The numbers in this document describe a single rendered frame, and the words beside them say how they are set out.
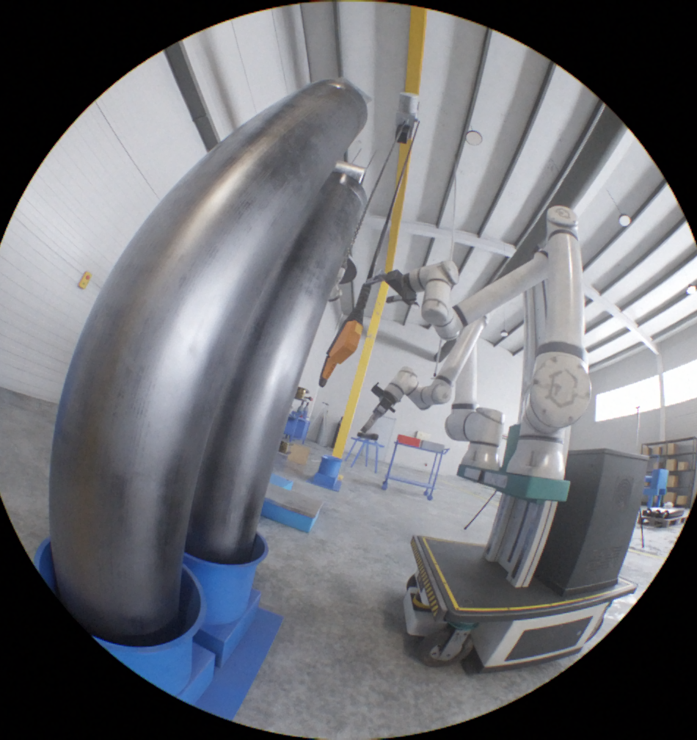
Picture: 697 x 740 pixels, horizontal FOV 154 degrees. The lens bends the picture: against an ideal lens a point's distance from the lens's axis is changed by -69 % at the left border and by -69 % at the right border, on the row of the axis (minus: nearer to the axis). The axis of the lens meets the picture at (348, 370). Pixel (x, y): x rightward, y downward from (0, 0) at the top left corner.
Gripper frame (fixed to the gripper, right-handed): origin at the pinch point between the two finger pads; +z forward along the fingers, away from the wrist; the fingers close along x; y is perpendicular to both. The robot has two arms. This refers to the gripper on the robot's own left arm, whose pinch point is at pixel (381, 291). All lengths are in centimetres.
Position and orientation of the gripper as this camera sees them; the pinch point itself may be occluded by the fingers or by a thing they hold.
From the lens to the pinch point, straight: 107.7
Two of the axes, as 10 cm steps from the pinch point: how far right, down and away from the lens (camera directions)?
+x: -7.1, -3.7, -6.0
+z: -6.5, 0.1, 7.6
